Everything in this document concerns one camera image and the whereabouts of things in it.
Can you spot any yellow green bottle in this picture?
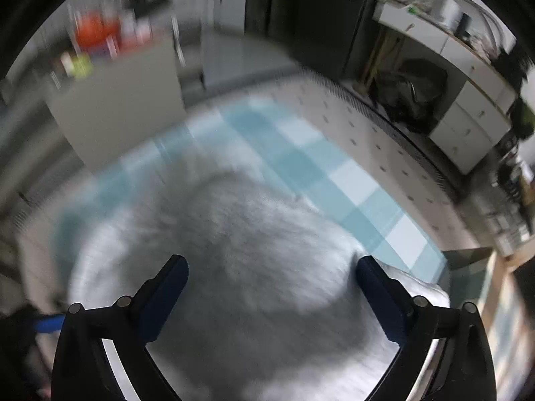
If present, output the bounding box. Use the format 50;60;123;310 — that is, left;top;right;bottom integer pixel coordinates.
69;54;93;78

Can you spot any wooden broom handle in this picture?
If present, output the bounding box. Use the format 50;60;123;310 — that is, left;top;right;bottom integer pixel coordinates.
359;29;402;88

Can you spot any black bag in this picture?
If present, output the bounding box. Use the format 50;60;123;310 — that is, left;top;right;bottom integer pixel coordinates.
370;59;449;132

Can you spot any grey sweatshirt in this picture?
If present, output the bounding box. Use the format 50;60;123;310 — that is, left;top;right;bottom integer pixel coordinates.
67;169;452;401

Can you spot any white spotted bed sheet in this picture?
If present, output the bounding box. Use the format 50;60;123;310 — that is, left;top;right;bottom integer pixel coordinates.
12;75;481;301

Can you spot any checkered blanket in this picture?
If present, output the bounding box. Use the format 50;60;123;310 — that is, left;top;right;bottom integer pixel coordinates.
50;96;486;301

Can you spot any orange container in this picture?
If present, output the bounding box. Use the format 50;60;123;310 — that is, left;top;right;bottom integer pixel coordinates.
76;12;121;51

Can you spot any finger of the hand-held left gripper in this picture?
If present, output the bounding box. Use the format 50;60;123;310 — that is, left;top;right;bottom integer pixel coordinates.
33;315;65;335

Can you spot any grey metal pot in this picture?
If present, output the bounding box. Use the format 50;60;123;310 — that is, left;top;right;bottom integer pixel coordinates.
435;0;461;22

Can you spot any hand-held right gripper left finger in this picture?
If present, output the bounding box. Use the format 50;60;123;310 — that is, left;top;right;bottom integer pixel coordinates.
51;254;190;401

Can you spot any dark wardrobe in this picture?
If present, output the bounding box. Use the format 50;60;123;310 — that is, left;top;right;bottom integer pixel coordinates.
244;0;379;82

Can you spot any wooden frame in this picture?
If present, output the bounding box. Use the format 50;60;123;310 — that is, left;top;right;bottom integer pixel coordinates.
476;251;523;385

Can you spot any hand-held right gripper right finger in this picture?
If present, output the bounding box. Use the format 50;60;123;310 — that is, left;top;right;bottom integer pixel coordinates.
356;255;497;401

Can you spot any white drawer cabinet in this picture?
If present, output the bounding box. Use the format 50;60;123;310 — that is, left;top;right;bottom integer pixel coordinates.
374;0;519;174

